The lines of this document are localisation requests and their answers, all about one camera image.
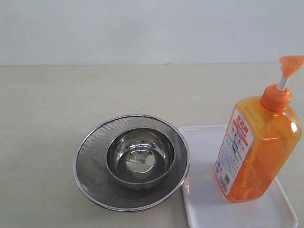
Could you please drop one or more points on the orange dish soap bottle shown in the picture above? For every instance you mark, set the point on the orange dish soap bottle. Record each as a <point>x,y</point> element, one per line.
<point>262,133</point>

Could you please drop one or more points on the small stainless steel bowl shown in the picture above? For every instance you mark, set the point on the small stainless steel bowl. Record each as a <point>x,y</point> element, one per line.
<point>140,158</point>

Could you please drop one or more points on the steel mesh strainer basket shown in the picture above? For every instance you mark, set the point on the steel mesh strainer basket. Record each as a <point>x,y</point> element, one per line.
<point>96,183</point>

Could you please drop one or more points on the white rectangular plastic tray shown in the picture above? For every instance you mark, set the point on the white rectangular plastic tray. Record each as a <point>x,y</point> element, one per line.
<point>205,204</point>

